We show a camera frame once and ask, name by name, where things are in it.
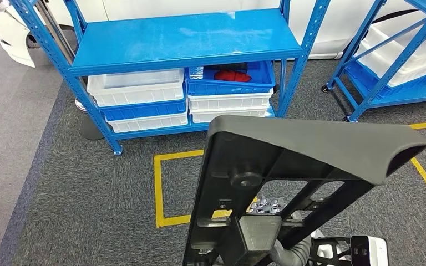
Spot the blue wheeled shelf rack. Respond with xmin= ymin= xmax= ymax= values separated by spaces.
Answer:
xmin=321 ymin=0 xmax=426 ymax=123

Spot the red object in bin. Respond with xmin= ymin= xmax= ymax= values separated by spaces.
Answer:
xmin=214 ymin=69 xmax=252 ymax=83

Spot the black plastic licence plate bracket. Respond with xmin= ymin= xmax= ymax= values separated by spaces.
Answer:
xmin=181 ymin=115 xmax=426 ymax=266

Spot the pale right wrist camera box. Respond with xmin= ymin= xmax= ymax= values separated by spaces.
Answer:
xmin=351 ymin=235 xmax=389 ymax=266

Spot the large white plastic bin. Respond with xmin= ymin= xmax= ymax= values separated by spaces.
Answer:
xmin=87 ymin=68 xmax=185 ymax=108

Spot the white car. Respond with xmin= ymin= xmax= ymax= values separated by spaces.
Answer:
xmin=0 ymin=0 xmax=426 ymax=69

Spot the white plastic storage bin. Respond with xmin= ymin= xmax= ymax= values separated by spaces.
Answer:
xmin=190 ymin=105 xmax=273 ymax=124
xmin=358 ymin=10 xmax=426 ymax=88
xmin=106 ymin=111 xmax=189 ymax=134
xmin=187 ymin=89 xmax=273 ymax=111

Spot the blue metal shelf rack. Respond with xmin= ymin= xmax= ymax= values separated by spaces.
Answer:
xmin=9 ymin=0 xmax=332 ymax=156

